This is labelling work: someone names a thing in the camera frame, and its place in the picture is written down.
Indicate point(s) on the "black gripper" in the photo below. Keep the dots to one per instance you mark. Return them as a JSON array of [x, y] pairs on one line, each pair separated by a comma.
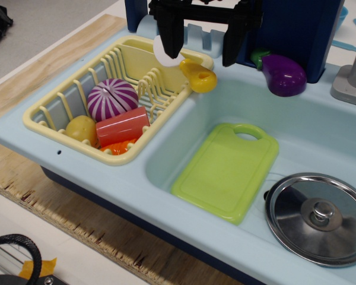
[[170, 17]]

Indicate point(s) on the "green plastic cutting board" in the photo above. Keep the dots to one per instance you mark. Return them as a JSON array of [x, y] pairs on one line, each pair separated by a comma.
[[227, 171]]

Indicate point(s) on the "wooden board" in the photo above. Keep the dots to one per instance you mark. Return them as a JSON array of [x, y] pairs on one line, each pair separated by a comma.
[[91, 245]]

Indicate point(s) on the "purple toy eggplant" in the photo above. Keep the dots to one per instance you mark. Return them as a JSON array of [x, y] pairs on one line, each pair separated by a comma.
[[284, 77]]

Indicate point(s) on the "dark blue toy backsplash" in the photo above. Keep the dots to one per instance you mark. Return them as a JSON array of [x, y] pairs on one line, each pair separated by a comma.
[[299, 30]]

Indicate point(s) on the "purple striped toy onion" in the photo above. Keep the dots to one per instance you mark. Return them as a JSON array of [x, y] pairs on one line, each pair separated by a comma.
[[110, 98]]

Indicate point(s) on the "red toy sausage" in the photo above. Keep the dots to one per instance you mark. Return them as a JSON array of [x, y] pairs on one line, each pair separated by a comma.
[[123, 127]]

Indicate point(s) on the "yellow dish rack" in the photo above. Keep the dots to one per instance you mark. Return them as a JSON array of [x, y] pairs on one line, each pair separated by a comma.
[[161, 90]]

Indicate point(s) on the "orange toy carrot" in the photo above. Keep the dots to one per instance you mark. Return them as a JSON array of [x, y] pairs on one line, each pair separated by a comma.
[[118, 148]]

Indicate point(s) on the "blue plastic cup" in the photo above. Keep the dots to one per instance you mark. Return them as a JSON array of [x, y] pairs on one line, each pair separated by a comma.
[[342, 17]]

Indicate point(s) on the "yellow toy potato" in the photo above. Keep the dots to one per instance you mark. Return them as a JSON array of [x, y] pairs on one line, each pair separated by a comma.
[[82, 128]]

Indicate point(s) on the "grey toy faucet base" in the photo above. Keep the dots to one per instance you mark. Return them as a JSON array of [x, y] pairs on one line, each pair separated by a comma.
[[344, 85]]

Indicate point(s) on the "light blue toy sink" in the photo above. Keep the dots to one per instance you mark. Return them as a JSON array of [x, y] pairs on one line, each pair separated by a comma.
[[264, 184]]

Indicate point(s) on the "steel pot lid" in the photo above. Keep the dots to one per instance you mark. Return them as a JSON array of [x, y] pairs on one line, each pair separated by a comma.
[[314, 216]]

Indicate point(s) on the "yellow tape piece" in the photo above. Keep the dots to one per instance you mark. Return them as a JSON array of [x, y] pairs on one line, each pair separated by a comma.
[[47, 268]]

